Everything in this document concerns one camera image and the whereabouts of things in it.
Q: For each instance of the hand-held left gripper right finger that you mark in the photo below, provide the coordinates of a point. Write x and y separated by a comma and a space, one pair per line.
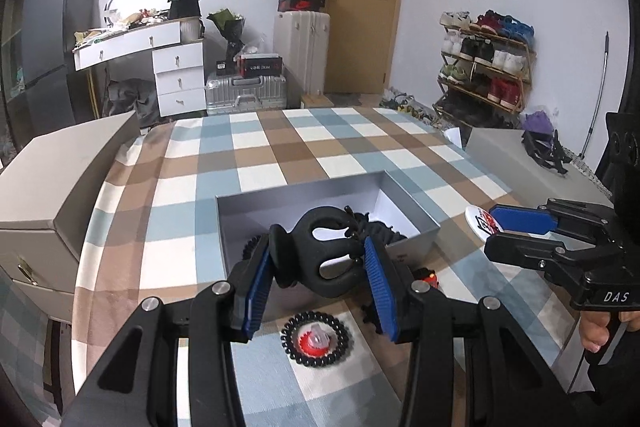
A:
380, 287

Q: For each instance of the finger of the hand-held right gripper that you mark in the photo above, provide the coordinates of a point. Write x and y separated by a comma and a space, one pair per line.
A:
522, 219
525, 252

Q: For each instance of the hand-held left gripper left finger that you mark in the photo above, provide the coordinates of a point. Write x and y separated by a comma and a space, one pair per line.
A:
257, 292

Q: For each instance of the white badge with red print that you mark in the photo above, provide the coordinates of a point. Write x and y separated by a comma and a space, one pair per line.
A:
480, 222

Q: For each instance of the small red black ornament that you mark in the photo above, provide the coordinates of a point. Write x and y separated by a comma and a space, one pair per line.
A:
428, 278

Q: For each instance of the black hair claw clip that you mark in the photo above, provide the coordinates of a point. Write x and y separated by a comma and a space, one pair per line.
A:
325, 274

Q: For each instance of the red bottle cap piece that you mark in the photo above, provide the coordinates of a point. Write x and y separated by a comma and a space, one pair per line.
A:
315, 339

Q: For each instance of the silver cardboard box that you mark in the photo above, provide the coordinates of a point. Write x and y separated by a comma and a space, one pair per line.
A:
300, 207

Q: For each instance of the person's right forearm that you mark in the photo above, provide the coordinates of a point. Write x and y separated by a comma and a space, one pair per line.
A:
620, 382

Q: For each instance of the person's right hand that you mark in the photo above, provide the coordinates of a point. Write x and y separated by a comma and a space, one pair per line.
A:
595, 332

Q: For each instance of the black folded stand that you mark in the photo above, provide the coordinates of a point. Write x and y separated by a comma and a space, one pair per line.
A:
547, 154

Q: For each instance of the purple cloth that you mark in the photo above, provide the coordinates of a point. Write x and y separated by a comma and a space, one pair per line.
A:
539, 122

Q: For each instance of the checked tablecloth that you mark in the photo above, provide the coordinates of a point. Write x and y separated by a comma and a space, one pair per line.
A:
210, 167

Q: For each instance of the metal pole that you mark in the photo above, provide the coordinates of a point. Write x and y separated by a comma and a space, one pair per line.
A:
597, 92

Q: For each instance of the wooden shoe rack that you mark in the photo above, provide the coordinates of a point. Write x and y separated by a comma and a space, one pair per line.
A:
527, 72

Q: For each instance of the patterned slippers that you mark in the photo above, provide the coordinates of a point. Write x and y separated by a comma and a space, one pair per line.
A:
405, 102

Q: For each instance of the shoe rack with shoes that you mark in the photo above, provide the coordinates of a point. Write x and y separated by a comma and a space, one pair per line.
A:
480, 52

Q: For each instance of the silver suitcase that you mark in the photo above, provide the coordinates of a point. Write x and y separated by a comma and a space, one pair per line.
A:
245, 94

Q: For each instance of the black and red box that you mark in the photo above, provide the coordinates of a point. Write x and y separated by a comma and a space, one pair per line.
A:
260, 67

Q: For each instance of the grey bag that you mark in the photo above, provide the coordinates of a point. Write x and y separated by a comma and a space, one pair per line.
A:
130, 99

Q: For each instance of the grey drawer cabinet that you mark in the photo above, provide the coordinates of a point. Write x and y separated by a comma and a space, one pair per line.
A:
60, 167

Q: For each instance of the white dressing table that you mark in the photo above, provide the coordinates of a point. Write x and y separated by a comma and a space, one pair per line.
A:
177, 67

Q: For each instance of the white suitcase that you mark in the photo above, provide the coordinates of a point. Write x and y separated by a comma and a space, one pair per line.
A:
300, 52

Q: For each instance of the dark wrapped flower bouquet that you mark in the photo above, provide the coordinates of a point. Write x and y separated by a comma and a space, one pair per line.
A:
227, 27

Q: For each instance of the white ribbed pot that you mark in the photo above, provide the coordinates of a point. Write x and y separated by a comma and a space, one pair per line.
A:
191, 29

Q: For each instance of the dark grey fridge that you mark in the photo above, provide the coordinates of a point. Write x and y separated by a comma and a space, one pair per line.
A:
55, 37

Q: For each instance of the glass door wardrobe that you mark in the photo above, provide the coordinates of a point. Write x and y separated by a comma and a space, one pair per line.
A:
12, 57

